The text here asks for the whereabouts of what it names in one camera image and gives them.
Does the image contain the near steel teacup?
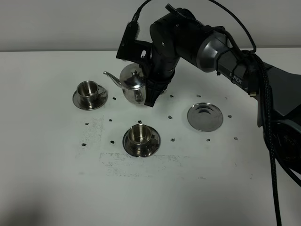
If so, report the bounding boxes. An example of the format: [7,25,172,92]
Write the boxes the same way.
[126,124,158,151]

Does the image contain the teapot steel saucer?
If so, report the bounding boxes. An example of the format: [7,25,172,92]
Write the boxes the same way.
[187,102,223,132]

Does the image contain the black camera cable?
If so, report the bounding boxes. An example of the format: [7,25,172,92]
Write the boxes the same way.
[131,0,301,226]

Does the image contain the steel teacup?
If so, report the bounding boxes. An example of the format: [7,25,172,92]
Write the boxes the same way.
[126,124,158,151]
[76,80,98,101]

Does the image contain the stainless steel teapot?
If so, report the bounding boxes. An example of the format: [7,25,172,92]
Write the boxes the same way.
[103,63,146,105]

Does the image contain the far steel saucer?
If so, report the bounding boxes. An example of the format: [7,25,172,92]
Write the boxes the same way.
[72,85,108,111]

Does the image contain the far steel teacup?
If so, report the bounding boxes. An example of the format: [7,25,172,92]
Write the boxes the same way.
[76,80,98,101]

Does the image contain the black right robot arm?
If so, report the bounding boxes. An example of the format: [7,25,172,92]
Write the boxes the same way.
[143,5,301,179]

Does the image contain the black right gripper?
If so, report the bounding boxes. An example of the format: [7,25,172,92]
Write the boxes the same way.
[138,14,180,107]

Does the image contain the near steel saucer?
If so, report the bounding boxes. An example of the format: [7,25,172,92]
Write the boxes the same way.
[122,127,161,158]

